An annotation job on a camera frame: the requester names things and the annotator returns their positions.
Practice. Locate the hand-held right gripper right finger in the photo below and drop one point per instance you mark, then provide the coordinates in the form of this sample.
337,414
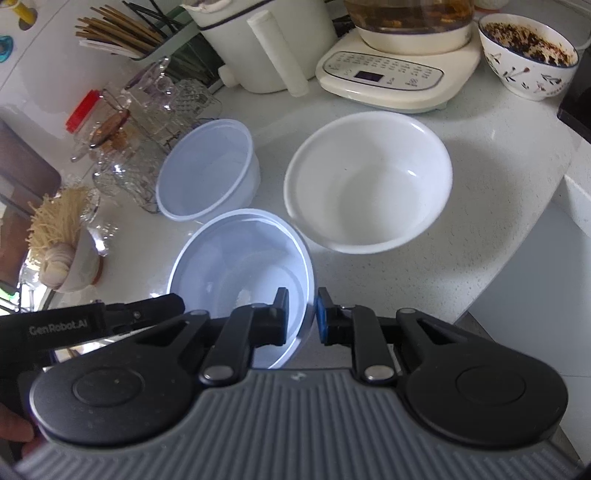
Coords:
322,323

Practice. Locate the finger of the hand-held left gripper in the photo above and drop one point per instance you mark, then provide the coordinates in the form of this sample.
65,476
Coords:
147,310

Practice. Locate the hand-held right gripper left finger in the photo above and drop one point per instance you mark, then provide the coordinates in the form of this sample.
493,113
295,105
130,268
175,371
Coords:
279,321

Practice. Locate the blue plastic bowl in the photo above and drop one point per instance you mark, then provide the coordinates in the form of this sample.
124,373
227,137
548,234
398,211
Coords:
231,263
203,170

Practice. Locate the person's left hand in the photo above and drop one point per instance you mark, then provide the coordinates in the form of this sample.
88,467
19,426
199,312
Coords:
14,429

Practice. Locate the garlic bulb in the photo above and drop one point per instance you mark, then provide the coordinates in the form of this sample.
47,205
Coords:
57,263

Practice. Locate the small white footed bowl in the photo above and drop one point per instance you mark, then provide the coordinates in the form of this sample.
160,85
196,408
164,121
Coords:
85,267

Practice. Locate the bundle of dried noodles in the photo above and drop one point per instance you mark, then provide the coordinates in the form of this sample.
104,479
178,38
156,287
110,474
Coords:
57,221

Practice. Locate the brown cutting board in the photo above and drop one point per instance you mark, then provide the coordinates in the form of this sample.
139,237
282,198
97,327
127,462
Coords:
23,161

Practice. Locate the red lid jar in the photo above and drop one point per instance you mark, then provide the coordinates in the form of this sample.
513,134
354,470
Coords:
87,110

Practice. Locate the green chopstick holder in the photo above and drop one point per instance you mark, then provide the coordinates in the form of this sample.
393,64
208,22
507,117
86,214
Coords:
184,55

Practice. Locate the cream kettle base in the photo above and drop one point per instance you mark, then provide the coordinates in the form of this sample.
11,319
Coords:
397,76

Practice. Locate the bundle of wooden chopsticks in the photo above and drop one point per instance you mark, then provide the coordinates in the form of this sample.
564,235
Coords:
115,30

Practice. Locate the white electric pot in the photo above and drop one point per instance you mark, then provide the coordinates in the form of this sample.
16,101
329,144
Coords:
240,41

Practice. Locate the blue pipe valve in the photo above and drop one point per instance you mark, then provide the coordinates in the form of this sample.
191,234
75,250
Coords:
4,48

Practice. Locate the bundle of black chopsticks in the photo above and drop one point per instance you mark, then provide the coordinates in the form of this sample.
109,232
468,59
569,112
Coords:
152,16

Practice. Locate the floral bowl with dark residue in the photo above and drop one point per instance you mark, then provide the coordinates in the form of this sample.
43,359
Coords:
526,69

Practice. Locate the black induction cooktop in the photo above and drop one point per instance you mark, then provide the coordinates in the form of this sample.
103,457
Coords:
577,113

